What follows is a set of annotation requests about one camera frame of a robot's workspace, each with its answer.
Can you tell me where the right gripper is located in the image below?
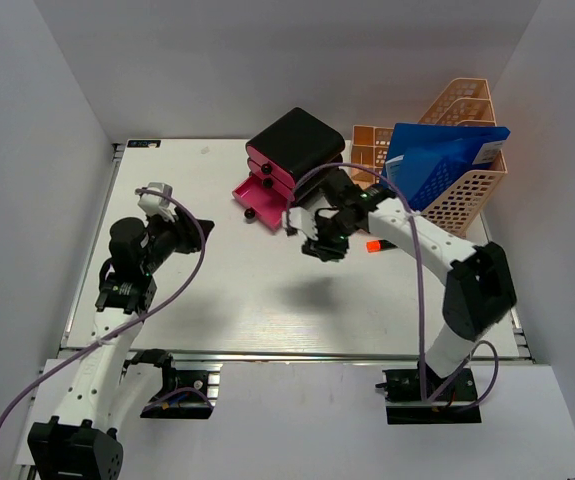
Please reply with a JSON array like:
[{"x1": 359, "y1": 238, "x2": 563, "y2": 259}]
[{"x1": 304, "y1": 213, "x2": 360, "y2": 262}]

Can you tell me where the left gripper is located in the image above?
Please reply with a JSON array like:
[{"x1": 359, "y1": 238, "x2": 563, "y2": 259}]
[{"x1": 140, "y1": 207, "x2": 215, "y2": 275}]

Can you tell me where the orange highlighter marker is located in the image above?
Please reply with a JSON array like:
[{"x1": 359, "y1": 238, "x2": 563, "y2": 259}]
[{"x1": 366, "y1": 240, "x2": 396, "y2": 253}]

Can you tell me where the black pink drawer organizer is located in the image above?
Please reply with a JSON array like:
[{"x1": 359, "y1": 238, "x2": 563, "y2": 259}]
[{"x1": 232, "y1": 107, "x2": 345, "y2": 231}]

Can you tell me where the blue plastic folder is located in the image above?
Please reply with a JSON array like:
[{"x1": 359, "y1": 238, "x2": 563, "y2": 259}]
[{"x1": 382, "y1": 123, "x2": 510, "y2": 211}]

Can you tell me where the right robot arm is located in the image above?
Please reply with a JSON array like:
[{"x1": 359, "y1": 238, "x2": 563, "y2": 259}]
[{"x1": 282, "y1": 163, "x2": 517, "y2": 402}]

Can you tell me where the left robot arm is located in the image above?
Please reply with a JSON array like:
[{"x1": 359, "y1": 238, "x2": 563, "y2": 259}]
[{"x1": 27, "y1": 206, "x2": 214, "y2": 479}]

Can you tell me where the black label sticker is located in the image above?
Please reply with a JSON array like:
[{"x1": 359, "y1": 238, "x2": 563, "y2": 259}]
[{"x1": 126, "y1": 139, "x2": 161, "y2": 149}]

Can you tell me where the peach file rack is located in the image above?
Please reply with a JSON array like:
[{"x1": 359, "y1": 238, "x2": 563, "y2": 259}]
[{"x1": 350, "y1": 77, "x2": 507, "y2": 237}]

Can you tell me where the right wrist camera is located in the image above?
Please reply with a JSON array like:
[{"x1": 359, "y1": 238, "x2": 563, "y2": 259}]
[{"x1": 282, "y1": 207, "x2": 318, "y2": 240}]

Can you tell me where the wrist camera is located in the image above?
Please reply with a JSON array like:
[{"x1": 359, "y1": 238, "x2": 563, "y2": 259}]
[
  {"x1": 282, "y1": 207, "x2": 318, "y2": 240},
  {"x1": 138, "y1": 182, "x2": 176, "y2": 222}
]

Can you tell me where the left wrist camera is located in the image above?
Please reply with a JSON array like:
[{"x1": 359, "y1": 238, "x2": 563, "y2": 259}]
[{"x1": 138, "y1": 182, "x2": 176, "y2": 222}]

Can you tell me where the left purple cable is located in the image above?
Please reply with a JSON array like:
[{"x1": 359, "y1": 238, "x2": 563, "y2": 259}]
[{"x1": 0, "y1": 187, "x2": 213, "y2": 480}]

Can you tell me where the purple cable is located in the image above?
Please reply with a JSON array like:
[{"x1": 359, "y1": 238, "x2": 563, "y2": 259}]
[
  {"x1": 284, "y1": 162, "x2": 499, "y2": 411},
  {"x1": 0, "y1": 187, "x2": 213, "y2": 480}
]

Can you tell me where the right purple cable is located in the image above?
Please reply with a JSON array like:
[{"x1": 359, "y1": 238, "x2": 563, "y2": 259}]
[{"x1": 284, "y1": 162, "x2": 499, "y2": 411}]

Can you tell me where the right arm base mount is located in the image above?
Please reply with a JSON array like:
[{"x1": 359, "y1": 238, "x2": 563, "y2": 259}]
[{"x1": 375, "y1": 367, "x2": 483, "y2": 426}]

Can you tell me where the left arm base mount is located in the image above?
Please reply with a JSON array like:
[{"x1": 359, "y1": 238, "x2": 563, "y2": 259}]
[{"x1": 124, "y1": 349, "x2": 219, "y2": 420}]

